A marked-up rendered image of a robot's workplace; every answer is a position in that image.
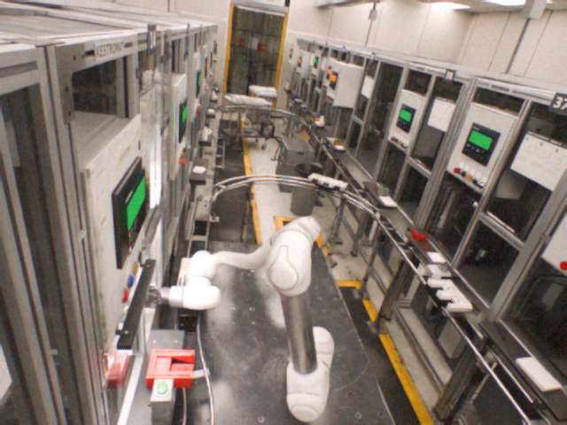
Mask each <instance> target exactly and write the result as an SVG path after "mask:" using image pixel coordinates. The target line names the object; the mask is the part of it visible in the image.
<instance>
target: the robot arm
mask: <svg viewBox="0 0 567 425"><path fill-rule="evenodd" d="M320 234H321V228H320V226H319V224H318V222H317V221H316V220H315V219H314V218H313V217H309V216H308V217H302V218H299V219H296V220H294V221H292V222H290V223H289V224H287V225H286V226H284V227H282V228H281V229H279V230H278V231H277V232H276V233H275V234H273V235H272V236H271V237H270V238H269V239H268V240H267V241H266V242H265V243H264V244H263V245H262V246H261V247H260V248H259V249H258V250H257V251H256V252H254V253H251V254H243V253H236V252H230V251H221V252H218V253H215V254H214V255H212V254H211V253H210V252H208V251H198V252H197V253H196V254H195V255H194V256H193V258H192V260H191V263H190V271H189V284H188V286H173V287H172V289H171V288H158V287H157V286H156V282H151V285H150V288H149V292H148V294H147V298H146V300H145V303H144V308H151V309H153V310H154V309H155V308H156V305H158V304H161V305H171V307H186V308H190V309H196V310H202V309H211V308H215V307H217V306H218V304H219V303H220V301H221V291H220V290H219V289H218V288H216V287H214V286H212V279H213V278H214V277H215V276H216V274H217V273H218V272H219V270H220V265H222V264H229V265H232V266H235V267H241V268H244V269H255V268H259V267H264V266H266V273H267V277H268V280H269V281H270V283H271V284H272V285H273V286H274V287H275V288H276V290H277V291H278V292H279V293H280V296H281V301H282V307H283V316H284V321H285V326H286V331H287V336H288V341H289V346H290V352H291V357H290V358H288V363H289V366H288V368H287V383H288V397H287V401H288V405H289V408H290V410H291V413H292V414H293V415H294V416H295V417H296V418H297V419H298V420H299V421H306V422H308V421H313V420H315V419H317V418H318V417H319V416H320V415H321V414H322V412H323V410H324V408H325V406H326V403H327V397H328V391H329V390H330V384H329V373H330V364H331V359H332V354H333V349H334V344H333V341H332V338H331V335H330V333H329V332H327V330H326V329H325V328H320V327H314V326H313V319H312V313H311V306H310V299H309V293H308V287H309V285H310V283H311V264H312V259H311V250H312V247H313V245H314V241H316V240H317V238H318V237H319V235H320Z"/></svg>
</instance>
